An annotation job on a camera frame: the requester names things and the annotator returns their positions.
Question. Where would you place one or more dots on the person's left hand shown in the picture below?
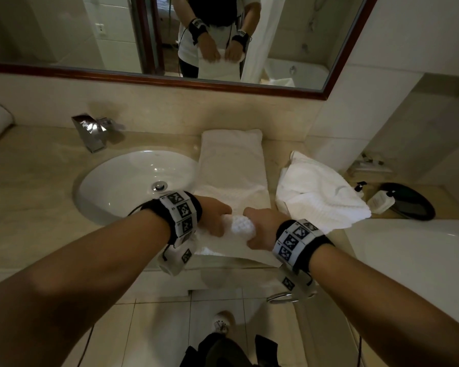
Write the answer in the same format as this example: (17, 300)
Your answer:
(212, 214)

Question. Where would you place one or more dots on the person's right hand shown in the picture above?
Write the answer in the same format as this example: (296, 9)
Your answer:
(266, 225)

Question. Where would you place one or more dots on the white oval sink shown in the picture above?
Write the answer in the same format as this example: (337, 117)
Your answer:
(118, 187)

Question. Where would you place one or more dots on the person's left forearm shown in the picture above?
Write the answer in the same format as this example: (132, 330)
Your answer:
(61, 294)

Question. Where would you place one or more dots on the person's right forearm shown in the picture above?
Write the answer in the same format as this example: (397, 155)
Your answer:
(398, 309)

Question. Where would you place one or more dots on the person's white shoe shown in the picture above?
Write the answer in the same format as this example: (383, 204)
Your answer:
(222, 324)

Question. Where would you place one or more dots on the person's black clothing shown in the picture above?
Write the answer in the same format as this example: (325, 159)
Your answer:
(222, 353)

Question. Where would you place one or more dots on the black left wrist marker band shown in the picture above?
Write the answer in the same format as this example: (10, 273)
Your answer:
(181, 214)

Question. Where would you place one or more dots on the black wrist marker band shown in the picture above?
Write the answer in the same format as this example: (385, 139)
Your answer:
(298, 240)
(181, 214)

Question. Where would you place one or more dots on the black right wrist marker band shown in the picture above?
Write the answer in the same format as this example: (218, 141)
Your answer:
(298, 240)

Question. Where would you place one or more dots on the small white pump bottle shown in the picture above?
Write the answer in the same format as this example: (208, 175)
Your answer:
(360, 191)

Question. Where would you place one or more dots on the small amenity tray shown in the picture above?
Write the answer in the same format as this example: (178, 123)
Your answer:
(369, 166)

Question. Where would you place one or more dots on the chrome faucet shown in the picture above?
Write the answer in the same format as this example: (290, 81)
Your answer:
(92, 129)

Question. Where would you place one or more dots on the black oval tray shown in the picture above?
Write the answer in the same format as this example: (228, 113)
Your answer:
(413, 202)

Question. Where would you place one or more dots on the white bathtub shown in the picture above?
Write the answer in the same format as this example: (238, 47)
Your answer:
(424, 263)

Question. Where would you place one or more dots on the wooden bathtub ledge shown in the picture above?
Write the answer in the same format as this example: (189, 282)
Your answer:
(443, 206)

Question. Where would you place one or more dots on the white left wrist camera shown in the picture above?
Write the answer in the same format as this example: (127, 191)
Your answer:
(176, 259)

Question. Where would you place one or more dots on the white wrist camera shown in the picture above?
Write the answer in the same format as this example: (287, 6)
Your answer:
(290, 284)
(176, 259)

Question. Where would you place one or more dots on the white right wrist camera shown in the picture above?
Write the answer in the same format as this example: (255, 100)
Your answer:
(290, 284)

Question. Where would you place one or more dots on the wooden framed wall mirror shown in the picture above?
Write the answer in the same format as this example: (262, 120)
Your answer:
(61, 34)

